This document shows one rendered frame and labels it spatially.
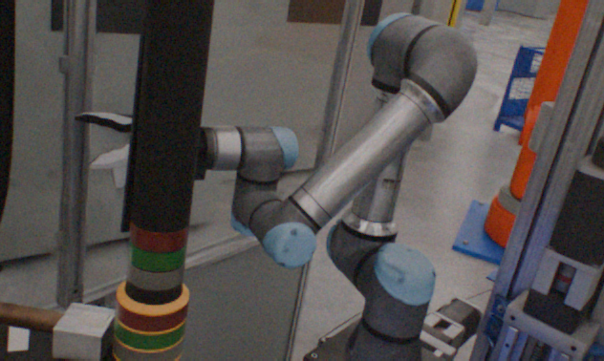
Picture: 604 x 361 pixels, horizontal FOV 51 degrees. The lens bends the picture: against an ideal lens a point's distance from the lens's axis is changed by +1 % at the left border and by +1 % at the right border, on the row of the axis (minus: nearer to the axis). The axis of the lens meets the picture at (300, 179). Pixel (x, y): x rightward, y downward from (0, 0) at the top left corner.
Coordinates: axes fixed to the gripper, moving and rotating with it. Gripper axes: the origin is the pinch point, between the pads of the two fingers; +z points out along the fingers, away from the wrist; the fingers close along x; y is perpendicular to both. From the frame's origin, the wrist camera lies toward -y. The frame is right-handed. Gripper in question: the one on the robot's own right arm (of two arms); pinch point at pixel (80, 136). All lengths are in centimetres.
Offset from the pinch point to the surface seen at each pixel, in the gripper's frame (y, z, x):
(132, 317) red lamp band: -20, 6, -59
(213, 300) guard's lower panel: 67, -42, 32
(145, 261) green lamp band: -24, 5, -59
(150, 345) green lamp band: -19, 5, -60
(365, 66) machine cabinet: 102, -254, 304
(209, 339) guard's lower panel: 80, -42, 31
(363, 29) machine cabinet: 73, -244, 306
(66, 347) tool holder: -17, 9, -57
